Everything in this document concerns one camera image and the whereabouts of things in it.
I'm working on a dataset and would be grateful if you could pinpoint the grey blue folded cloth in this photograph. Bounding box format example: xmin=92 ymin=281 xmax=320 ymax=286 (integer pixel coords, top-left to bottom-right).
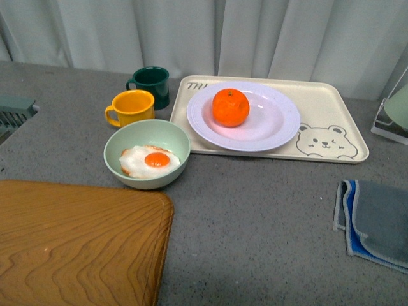
xmin=333 ymin=180 xmax=407 ymax=274

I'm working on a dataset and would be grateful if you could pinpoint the green plastic cup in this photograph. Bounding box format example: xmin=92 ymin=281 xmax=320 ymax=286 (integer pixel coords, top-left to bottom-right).
xmin=384 ymin=84 xmax=408 ymax=130

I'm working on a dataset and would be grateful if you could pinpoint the dark green mug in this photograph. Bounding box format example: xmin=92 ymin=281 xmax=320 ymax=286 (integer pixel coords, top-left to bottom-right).
xmin=126 ymin=66 xmax=170 ymax=110

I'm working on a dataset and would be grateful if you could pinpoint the grey white curtain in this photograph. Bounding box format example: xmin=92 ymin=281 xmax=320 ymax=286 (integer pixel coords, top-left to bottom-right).
xmin=1 ymin=0 xmax=407 ymax=100

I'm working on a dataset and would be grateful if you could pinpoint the white round plate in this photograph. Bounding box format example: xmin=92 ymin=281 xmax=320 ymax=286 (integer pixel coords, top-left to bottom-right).
xmin=187 ymin=81 xmax=300 ymax=152

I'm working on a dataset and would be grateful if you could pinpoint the light green bowl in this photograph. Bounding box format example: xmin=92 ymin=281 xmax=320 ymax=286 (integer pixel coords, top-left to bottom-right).
xmin=104 ymin=120 xmax=191 ymax=190

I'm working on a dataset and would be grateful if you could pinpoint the yellow mug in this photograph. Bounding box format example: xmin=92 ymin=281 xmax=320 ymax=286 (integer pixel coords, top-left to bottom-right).
xmin=105 ymin=89 xmax=155 ymax=128

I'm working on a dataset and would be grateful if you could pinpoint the wooden cutting board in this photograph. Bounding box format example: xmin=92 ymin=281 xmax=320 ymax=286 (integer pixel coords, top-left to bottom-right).
xmin=1 ymin=180 xmax=174 ymax=305

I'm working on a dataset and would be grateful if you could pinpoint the green sink drying rack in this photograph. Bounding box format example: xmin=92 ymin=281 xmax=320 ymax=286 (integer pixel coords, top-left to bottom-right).
xmin=1 ymin=95 xmax=40 ymax=144

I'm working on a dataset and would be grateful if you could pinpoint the fake fried egg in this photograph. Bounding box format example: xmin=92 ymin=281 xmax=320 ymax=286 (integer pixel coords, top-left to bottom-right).
xmin=119 ymin=145 xmax=180 ymax=179

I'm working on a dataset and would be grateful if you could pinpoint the cream bear serving tray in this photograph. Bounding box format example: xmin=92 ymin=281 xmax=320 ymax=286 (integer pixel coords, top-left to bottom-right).
xmin=170 ymin=75 xmax=369 ymax=164

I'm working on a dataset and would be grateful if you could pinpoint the white wire cup rack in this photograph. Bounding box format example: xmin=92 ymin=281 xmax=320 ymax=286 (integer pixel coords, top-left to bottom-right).
xmin=371 ymin=68 xmax=407 ymax=145

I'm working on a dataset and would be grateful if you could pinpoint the orange fruit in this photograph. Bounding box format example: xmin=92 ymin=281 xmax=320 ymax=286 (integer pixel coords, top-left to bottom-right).
xmin=212 ymin=88 xmax=250 ymax=128

